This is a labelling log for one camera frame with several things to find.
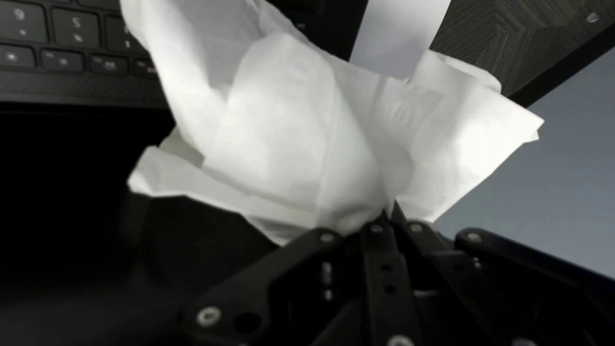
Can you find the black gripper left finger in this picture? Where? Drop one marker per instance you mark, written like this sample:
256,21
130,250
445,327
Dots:
308,288

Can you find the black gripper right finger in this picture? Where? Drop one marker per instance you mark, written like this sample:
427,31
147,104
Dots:
487,288

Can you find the black laptop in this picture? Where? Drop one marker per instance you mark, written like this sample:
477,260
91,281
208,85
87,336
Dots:
64,58

